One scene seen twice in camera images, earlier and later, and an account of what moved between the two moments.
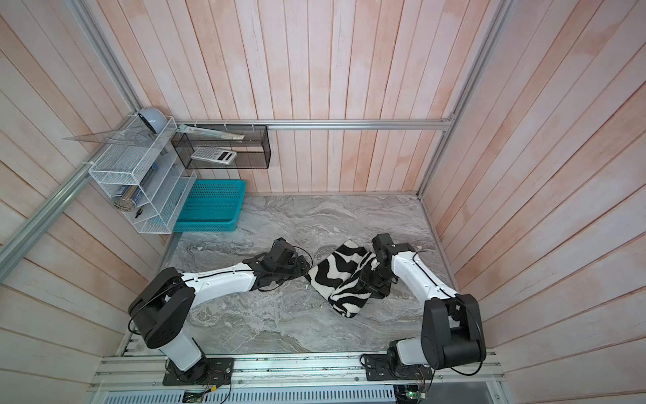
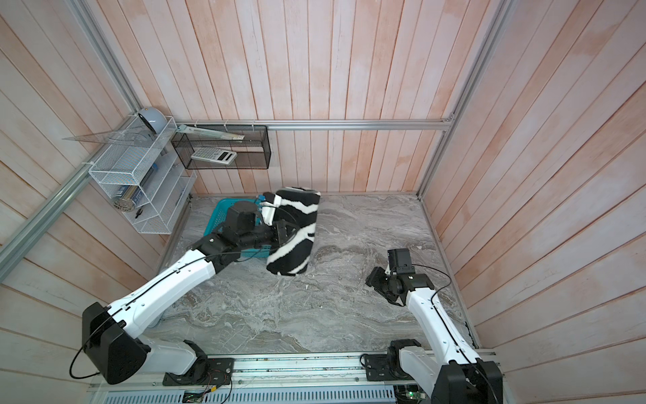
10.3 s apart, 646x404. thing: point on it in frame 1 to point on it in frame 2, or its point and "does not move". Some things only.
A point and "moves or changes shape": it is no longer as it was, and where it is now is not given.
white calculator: (214, 154) does not move
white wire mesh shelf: (141, 172) does not move
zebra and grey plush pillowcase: (340, 278) to (299, 206)
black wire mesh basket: (253, 151) does not move
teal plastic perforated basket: (213, 205) moves or changes shape
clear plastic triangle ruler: (141, 136) does not move
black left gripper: (299, 268) to (281, 236)
